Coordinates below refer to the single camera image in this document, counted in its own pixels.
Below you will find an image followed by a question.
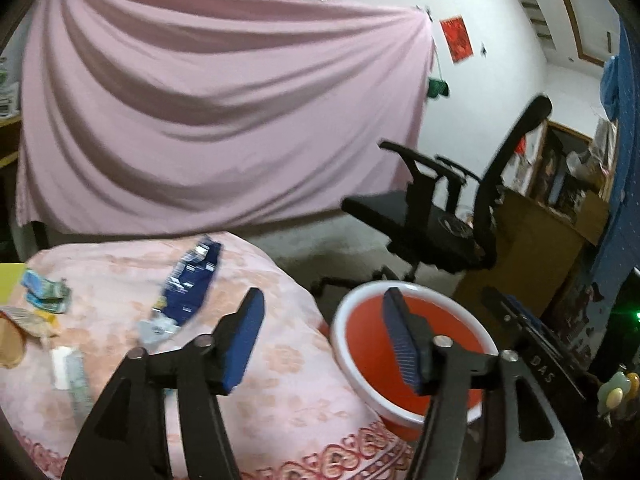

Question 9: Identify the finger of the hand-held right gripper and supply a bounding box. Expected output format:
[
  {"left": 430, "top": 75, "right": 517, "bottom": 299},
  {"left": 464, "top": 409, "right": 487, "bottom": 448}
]
[
  {"left": 481, "top": 286, "right": 531, "bottom": 346},
  {"left": 502, "top": 292, "right": 548, "bottom": 336}
]

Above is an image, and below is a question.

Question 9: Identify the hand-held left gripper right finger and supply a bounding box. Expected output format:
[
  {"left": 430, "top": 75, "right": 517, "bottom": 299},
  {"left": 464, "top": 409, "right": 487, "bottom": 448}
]
[{"left": 382, "top": 287, "right": 583, "bottom": 480}]

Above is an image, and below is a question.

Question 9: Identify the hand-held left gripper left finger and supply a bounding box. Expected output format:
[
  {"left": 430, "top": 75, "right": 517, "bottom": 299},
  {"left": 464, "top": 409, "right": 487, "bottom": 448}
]
[{"left": 60, "top": 287, "right": 266, "bottom": 480}]

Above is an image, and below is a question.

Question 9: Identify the red basin with white rim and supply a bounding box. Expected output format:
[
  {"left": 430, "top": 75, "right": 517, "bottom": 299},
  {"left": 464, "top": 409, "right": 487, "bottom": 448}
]
[{"left": 330, "top": 281, "right": 501, "bottom": 443}]

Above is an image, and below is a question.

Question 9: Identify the pale flower-shaped ornament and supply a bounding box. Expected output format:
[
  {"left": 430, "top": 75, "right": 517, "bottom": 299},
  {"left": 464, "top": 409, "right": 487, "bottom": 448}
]
[{"left": 597, "top": 371, "right": 640, "bottom": 416}]

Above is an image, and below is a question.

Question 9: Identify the pink floral tablecloth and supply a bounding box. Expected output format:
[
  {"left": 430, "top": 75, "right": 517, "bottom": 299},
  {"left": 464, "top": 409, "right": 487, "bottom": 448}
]
[{"left": 0, "top": 231, "right": 416, "bottom": 480}]

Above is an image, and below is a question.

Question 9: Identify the wooden cabinet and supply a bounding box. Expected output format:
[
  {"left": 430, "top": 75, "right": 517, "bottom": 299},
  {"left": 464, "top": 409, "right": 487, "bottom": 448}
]
[{"left": 452, "top": 187, "right": 611, "bottom": 321}]

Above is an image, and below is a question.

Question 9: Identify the dark blue snack wrapper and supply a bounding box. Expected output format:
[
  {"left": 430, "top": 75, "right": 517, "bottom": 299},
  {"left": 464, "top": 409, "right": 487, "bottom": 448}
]
[{"left": 137, "top": 237, "right": 223, "bottom": 348}]

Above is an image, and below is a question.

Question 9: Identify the black office chair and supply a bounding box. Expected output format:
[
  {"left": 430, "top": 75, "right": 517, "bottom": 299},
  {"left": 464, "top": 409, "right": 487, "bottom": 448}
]
[{"left": 310, "top": 95, "right": 553, "bottom": 301}]

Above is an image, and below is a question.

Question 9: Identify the blue patterned cloth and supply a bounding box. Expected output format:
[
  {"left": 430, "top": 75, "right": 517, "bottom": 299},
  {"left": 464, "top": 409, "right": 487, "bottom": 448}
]
[{"left": 590, "top": 15, "right": 640, "bottom": 311}]

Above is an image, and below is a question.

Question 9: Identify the white and grey wrapper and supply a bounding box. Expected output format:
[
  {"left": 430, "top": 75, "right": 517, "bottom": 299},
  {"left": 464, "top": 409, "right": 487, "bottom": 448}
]
[{"left": 50, "top": 346, "right": 96, "bottom": 423}]

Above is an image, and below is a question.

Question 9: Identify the green and blue wrapper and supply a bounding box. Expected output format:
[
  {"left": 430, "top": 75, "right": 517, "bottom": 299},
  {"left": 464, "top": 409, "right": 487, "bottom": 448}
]
[{"left": 21, "top": 269, "right": 72, "bottom": 316}]

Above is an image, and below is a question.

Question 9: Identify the green hanging object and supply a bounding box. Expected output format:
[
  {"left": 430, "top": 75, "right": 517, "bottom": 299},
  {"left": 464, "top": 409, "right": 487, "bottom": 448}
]
[{"left": 426, "top": 76, "right": 451, "bottom": 101}]

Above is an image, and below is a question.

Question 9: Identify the brown rounded object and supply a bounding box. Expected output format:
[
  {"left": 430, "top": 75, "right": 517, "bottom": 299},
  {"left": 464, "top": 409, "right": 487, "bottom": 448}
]
[{"left": 0, "top": 306, "right": 53, "bottom": 370}]

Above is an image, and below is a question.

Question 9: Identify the pink hanging curtain cloth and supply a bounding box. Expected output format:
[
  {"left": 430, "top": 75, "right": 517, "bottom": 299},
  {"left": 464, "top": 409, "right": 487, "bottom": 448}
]
[{"left": 15, "top": 0, "right": 436, "bottom": 236}]

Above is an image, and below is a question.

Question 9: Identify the wooden shelf desk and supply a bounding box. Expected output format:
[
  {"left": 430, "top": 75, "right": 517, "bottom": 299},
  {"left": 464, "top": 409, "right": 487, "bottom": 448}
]
[{"left": 0, "top": 115, "right": 22, "bottom": 168}]

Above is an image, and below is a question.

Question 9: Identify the stack of white boxes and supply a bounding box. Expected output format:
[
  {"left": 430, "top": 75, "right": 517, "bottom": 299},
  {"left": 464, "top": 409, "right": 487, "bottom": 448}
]
[{"left": 0, "top": 57, "right": 21, "bottom": 120}]

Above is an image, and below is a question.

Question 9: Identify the red wall poster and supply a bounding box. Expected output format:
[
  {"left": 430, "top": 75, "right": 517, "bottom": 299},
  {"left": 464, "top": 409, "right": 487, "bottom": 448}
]
[{"left": 440, "top": 15, "right": 474, "bottom": 64}]

